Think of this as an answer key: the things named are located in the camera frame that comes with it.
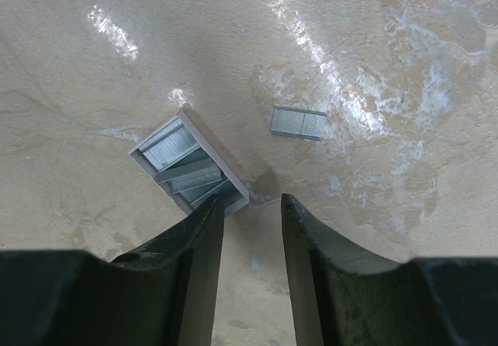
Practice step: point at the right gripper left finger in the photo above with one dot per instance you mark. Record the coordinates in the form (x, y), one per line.
(160, 293)

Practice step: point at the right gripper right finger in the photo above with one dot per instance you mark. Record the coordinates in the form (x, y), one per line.
(343, 294)

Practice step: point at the large staple strip block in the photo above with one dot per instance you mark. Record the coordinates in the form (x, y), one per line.
(182, 162)

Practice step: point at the small staple strip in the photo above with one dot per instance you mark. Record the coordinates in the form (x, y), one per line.
(297, 123)

